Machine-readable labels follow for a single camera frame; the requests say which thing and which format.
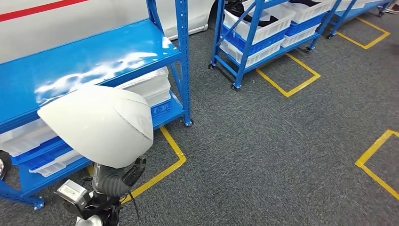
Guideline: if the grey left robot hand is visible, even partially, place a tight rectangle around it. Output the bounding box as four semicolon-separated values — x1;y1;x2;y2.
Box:
93;156;147;187

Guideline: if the white plastic car part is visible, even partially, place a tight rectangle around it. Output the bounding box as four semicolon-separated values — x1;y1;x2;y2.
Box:
37;86;154;169

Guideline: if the blue metal shelf rack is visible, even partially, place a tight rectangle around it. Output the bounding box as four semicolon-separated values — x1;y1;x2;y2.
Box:
326;0;395;40
0;0;194;211
208;0;343;92

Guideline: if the black rubber wheel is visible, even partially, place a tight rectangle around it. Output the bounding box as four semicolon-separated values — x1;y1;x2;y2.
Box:
0;150;12;182

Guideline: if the white car with red stripe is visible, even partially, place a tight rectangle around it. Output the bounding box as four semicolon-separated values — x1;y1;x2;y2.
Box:
0;0;216;65

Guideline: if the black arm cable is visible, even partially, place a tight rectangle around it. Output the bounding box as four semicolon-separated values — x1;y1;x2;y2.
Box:
128;191;141;226

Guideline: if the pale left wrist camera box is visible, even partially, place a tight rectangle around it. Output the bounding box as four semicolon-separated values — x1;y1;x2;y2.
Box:
53;179;89;219

